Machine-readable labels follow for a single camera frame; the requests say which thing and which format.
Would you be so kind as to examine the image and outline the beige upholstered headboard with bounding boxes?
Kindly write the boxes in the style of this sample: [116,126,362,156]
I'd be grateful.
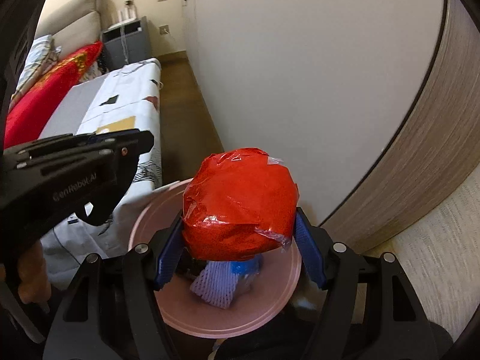
[35,0,115,60]

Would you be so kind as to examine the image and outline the cream wardrobe doors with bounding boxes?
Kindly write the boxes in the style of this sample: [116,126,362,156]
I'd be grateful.
[183,0,444,224]

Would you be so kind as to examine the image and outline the white printed sheet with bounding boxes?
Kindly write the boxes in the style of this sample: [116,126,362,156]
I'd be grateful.
[41,58,163,290]

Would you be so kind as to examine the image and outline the white wifi router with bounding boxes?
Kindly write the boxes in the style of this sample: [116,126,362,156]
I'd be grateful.
[112,0,137,28]

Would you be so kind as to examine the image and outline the plaid folded quilt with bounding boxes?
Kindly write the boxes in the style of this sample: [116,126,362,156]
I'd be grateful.
[9,34,62,111]

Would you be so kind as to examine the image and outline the red foil ball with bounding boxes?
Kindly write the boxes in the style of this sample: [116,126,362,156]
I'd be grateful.
[182,148,299,262]

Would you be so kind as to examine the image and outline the red floral bedspread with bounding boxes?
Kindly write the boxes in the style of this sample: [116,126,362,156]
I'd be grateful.
[4,41,103,149]

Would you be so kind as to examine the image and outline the grey bench cover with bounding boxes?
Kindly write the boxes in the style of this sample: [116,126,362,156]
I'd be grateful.
[39,74,108,139]

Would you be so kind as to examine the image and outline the grey bedside nightstand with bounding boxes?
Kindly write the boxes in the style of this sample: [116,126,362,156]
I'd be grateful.
[101,16,153,71]

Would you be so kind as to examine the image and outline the wall power socket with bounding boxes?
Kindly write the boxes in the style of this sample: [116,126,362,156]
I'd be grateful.
[159,25,170,35]

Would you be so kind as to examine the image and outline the pink plastic trash bin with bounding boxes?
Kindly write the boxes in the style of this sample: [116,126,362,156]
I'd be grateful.
[127,178,303,339]

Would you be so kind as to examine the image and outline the purple foam net sleeve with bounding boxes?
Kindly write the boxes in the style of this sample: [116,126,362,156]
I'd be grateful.
[190,261,244,310]

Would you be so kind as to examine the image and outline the white charging cable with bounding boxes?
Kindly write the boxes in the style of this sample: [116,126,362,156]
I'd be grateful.
[118,25,130,67]

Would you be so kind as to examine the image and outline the left hand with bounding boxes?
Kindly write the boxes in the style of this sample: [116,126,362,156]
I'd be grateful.
[1,241,51,304]

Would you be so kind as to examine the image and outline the blue plastic bag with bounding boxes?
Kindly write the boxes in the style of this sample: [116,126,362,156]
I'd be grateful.
[230,254,263,291]

